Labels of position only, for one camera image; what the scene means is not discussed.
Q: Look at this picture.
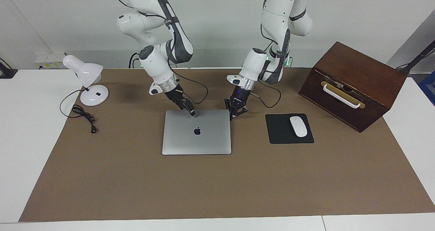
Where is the black stand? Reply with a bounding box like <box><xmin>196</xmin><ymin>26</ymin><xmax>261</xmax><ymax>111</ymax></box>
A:
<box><xmin>0</xmin><ymin>58</ymin><xmax>18</xmax><ymax>79</ymax></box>
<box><xmin>396</xmin><ymin>39</ymin><xmax>435</xmax><ymax>76</ymax></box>

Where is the black mouse pad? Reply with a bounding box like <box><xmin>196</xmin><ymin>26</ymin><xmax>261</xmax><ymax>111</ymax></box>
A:
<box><xmin>265</xmin><ymin>113</ymin><xmax>315</xmax><ymax>145</ymax></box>

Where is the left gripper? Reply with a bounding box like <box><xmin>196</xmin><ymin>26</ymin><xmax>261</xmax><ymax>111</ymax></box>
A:
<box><xmin>224</xmin><ymin>87</ymin><xmax>251</xmax><ymax>121</ymax></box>

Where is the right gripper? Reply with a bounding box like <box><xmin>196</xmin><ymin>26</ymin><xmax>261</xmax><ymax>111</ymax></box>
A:
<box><xmin>164</xmin><ymin>85</ymin><xmax>187</xmax><ymax>105</ymax></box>

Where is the silver laptop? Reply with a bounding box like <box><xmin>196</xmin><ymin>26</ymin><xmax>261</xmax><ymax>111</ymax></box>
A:
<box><xmin>162</xmin><ymin>109</ymin><xmax>232</xmax><ymax>155</ymax></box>

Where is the white power strip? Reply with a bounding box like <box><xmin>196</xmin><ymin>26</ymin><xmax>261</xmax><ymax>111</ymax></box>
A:
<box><xmin>35</xmin><ymin>52</ymin><xmax>67</xmax><ymax>70</ymax></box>

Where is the black lamp cord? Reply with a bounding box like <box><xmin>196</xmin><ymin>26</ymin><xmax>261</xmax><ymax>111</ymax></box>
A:
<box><xmin>59</xmin><ymin>89</ymin><xmax>98</xmax><ymax>134</ymax></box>

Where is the black cable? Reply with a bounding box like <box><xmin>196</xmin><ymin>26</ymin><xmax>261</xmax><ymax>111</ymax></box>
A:
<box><xmin>251</xmin><ymin>79</ymin><xmax>282</xmax><ymax>109</ymax></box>
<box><xmin>172</xmin><ymin>69</ymin><xmax>209</xmax><ymax>105</ymax></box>

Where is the white computer mouse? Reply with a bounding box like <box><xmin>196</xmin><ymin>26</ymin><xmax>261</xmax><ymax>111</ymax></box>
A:
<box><xmin>289</xmin><ymin>116</ymin><xmax>308</xmax><ymax>138</ymax></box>

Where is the brown wooden box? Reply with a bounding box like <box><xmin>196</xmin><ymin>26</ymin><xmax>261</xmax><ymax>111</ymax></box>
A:
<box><xmin>298</xmin><ymin>41</ymin><xmax>408</xmax><ymax>133</ymax></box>

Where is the white desk lamp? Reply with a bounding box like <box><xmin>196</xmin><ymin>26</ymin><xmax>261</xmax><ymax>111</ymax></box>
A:
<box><xmin>63</xmin><ymin>54</ymin><xmax>110</xmax><ymax>107</ymax></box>

